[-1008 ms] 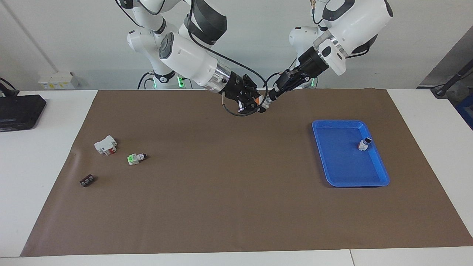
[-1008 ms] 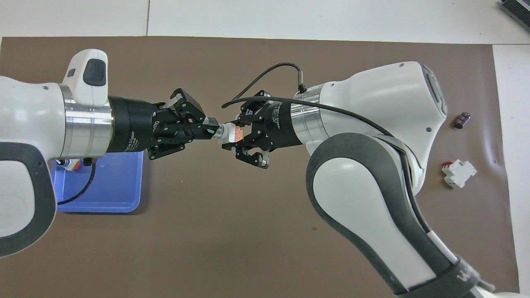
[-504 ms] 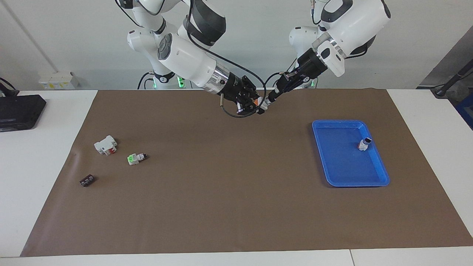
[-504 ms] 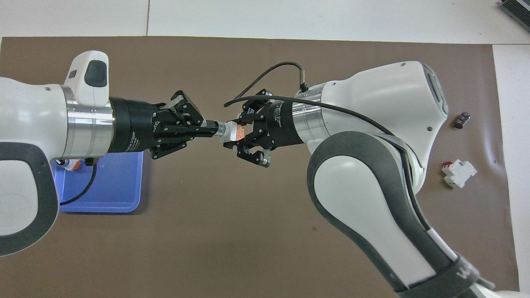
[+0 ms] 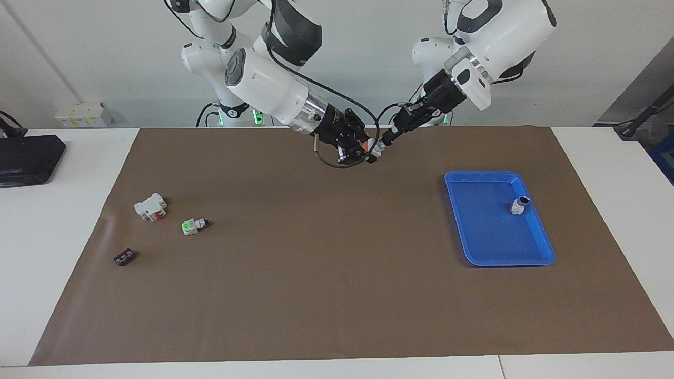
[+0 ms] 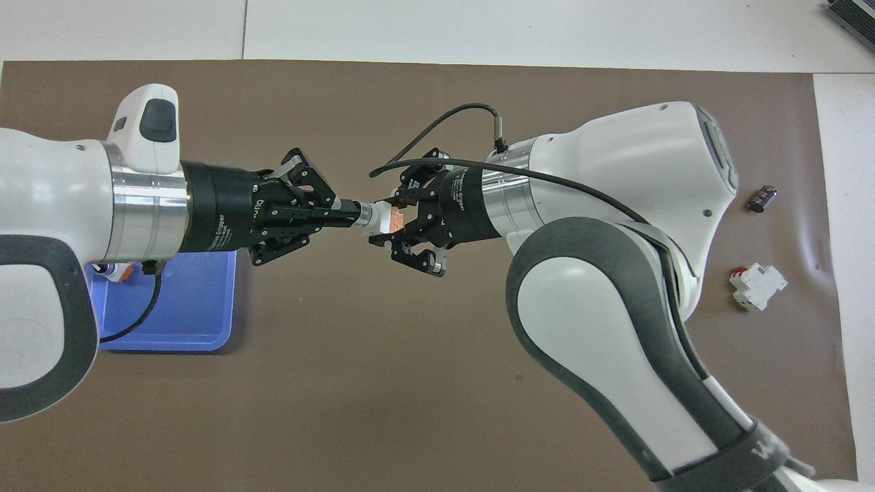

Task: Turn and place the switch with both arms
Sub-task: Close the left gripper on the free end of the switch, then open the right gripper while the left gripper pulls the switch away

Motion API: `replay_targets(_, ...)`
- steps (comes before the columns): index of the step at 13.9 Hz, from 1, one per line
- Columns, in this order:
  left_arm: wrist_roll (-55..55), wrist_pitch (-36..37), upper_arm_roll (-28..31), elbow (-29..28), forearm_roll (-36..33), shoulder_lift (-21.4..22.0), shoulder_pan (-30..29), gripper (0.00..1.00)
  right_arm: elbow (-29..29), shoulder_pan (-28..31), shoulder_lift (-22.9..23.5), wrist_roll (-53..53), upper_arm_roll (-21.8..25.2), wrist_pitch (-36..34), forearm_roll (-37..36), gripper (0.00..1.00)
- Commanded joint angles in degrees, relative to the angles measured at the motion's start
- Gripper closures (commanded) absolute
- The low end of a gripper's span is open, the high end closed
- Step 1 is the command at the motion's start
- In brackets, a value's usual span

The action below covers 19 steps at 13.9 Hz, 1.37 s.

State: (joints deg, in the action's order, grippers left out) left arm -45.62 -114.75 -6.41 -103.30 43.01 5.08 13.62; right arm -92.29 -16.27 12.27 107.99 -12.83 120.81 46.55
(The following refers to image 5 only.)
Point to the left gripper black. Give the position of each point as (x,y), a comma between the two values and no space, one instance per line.
(439,95)

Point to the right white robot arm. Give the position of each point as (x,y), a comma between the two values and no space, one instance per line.
(263,84)

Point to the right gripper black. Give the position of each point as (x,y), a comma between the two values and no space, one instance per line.
(339,129)

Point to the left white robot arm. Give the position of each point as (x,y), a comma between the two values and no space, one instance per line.
(500,31)

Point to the blue crate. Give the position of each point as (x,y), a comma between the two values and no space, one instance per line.
(666,158)

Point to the small dark terminal block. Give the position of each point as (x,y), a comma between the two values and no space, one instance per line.
(124,257)

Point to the white wall power strip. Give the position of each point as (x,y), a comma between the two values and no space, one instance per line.
(81,115)

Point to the black electronics box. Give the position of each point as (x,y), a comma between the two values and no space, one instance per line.
(26,158)

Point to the white circuit breaker red lever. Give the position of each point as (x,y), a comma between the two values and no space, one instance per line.
(150,207)

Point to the blue plastic tray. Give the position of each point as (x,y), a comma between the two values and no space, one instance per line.
(489,231)

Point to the brown table mat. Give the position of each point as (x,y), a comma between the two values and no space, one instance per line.
(342,295)

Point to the orange-backed selector switch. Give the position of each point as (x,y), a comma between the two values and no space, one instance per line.
(374,146)
(518,205)

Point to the black stand pole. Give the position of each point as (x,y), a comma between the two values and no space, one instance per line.
(650,110)

